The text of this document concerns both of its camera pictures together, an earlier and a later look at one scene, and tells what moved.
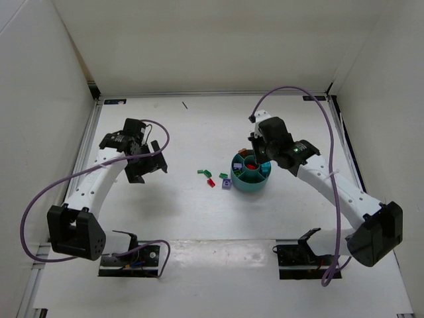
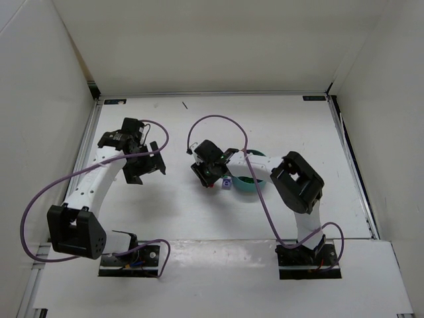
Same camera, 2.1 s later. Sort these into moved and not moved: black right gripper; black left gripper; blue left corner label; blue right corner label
Moved: black right gripper
Not moved: blue left corner label; black left gripper; blue right corner label
